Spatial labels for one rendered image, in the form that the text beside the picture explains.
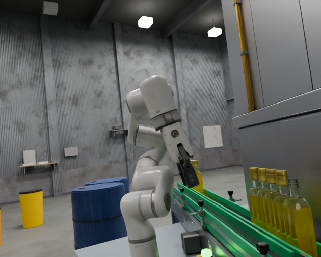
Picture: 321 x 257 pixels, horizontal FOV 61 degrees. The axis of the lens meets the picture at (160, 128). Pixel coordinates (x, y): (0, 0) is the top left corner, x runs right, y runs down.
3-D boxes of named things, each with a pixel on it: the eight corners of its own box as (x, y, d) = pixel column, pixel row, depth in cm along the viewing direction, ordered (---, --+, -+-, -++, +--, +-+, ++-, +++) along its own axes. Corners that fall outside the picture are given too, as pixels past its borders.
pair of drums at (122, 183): (131, 236, 414) (125, 175, 422) (152, 270, 293) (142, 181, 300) (77, 247, 392) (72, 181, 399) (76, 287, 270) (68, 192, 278)
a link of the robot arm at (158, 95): (138, 91, 85) (167, 80, 86) (151, 123, 84) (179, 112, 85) (136, 79, 70) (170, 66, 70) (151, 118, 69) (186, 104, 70)
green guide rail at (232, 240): (271, 288, 69) (267, 256, 70) (268, 289, 69) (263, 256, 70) (170, 191, 243) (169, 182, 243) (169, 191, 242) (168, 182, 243)
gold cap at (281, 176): (291, 184, 81) (289, 170, 82) (280, 186, 81) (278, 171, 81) (285, 183, 85) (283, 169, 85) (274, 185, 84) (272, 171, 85)
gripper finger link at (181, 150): (186, 149, 65) (192, 168, 67) (176, 137, 72) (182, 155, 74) (182, 150, 64) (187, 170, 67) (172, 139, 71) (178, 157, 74)
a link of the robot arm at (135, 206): (133, 234, 100) (127, 190, 101) (167, 232, 95) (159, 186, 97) (121, 244, 91) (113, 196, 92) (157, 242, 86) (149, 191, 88)
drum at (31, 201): (21, 230, 531) (18, 193, 536) (20, 226, 571) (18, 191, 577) (46, 225, 552) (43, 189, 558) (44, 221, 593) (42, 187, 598)
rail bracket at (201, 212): (207, 231, 124) (204, 201, 125) (191, 233, 123) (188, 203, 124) (205, 228, 128) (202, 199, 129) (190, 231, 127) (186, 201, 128)
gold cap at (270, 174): (281, 182, 87) (279, 169, 87) (270, 184, 87) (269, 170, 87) (275, 181, 91) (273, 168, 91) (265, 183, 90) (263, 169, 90)
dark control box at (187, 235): (202, 253, 131) (199, 235, 132) (185, 255, 130) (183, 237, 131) (197, 247, 139) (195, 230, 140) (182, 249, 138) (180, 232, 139)
